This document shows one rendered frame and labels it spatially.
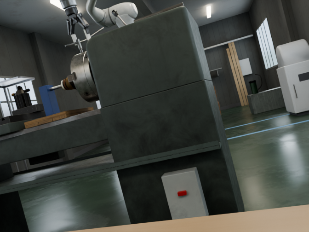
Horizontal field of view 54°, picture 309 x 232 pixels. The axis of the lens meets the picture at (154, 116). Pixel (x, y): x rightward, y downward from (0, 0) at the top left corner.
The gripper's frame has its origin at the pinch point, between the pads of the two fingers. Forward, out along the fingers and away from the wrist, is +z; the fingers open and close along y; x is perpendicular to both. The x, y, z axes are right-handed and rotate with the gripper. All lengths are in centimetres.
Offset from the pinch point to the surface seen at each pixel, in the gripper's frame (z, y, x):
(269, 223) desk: 25, -150, 107
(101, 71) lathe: 20.1, -25.9, 14.8
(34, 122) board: 37, 21, 39
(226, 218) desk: 25, -147, 107
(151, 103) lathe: 44, -49, 9
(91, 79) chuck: 23.2, -13.4, 14.2
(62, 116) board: 38.1, 3.7, 30.2
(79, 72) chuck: 17.2, -8.0, 16.0
